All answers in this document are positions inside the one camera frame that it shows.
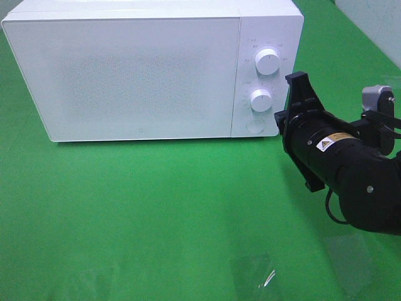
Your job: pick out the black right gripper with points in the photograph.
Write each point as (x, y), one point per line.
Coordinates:
(305, 127)

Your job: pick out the white microwave oven body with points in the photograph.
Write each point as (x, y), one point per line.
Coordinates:
(262, 24)

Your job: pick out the white microwave knob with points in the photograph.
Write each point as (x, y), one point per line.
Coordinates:
(267, 61)
(261, 100)

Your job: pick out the white microwave door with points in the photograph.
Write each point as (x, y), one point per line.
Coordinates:
(129, 79)

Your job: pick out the upper white microwave knob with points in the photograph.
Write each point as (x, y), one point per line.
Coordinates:
(267, 61)

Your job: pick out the lower white microwave knob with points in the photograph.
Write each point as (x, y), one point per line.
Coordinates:
(261, 100)

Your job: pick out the round microwave door button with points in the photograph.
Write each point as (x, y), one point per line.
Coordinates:
(256, 126)

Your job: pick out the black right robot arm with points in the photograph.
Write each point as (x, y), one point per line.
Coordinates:
(349, 159)

